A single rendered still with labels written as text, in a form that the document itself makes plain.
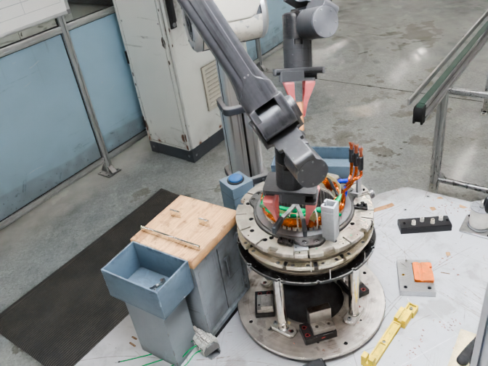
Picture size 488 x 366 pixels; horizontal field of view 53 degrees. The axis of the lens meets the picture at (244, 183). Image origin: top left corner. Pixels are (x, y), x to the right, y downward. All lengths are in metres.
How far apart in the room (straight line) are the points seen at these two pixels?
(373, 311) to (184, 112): 2.36
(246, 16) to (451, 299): 0.91
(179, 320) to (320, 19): 0.74
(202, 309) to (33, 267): 1.97
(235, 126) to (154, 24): 1.82
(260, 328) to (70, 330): 1.46
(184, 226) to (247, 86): 0.50
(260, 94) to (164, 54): 2.47
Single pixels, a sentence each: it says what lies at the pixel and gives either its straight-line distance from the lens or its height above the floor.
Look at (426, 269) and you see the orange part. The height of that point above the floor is 0.80.
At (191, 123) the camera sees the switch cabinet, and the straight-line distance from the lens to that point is 3.46.
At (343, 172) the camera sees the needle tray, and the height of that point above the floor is 1.05.
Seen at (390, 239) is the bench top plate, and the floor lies 0.78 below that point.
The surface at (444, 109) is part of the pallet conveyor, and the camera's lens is 2.78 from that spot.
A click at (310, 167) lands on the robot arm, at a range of 0.83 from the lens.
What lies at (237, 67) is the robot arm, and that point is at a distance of 0.82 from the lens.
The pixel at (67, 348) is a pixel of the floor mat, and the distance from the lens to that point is 2.54.
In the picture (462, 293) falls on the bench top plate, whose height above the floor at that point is 0.78.
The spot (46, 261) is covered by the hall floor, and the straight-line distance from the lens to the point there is 3.10.
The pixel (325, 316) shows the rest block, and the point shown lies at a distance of 1.26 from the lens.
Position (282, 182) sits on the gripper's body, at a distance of 0.93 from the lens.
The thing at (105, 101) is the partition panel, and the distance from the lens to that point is 3.60.
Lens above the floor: 1.80
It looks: 33 degrees down
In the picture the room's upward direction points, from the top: 9 degrees counter-clockwise
